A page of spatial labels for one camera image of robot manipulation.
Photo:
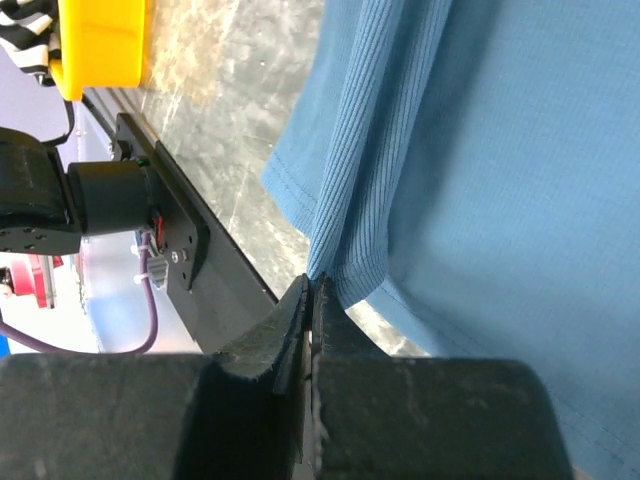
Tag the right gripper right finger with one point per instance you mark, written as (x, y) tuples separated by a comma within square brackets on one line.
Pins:
[(339, 347)]

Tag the teal ribbed tank top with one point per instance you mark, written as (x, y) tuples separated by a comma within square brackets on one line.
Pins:
[(471, 168)]

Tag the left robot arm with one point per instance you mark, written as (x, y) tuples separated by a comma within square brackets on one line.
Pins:
[(47, 209)]

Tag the yellow plastic bin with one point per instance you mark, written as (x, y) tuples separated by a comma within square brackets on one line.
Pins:
[(103, 45)]

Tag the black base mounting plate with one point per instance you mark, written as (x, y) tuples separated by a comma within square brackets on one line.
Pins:
[(214, 288)]

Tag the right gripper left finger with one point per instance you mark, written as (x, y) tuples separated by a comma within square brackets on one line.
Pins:
[(270, 352)]

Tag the black white striped garment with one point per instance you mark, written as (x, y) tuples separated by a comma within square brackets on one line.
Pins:
[(30, 33)]

